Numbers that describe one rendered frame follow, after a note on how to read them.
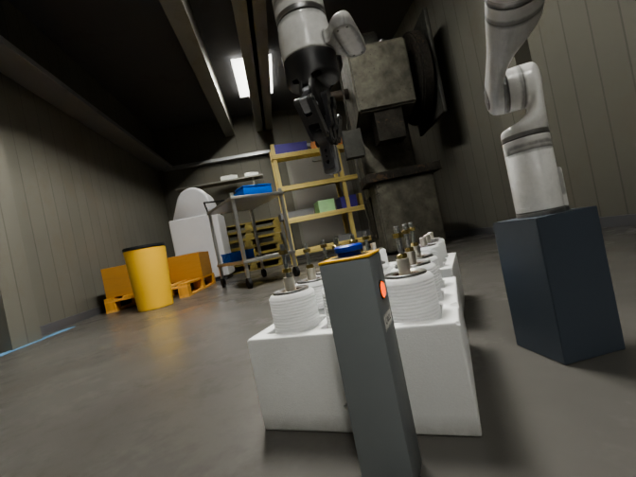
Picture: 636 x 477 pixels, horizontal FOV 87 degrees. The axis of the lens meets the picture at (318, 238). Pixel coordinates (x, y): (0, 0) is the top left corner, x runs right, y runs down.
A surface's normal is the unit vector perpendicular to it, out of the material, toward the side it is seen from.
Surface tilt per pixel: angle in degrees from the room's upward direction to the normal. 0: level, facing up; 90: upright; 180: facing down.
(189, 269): 90
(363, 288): 90
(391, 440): 90
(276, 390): 90
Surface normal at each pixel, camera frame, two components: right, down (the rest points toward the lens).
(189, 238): 0.10, -0.02
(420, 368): -0.36, 0.07
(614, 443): -0.20, -0.98
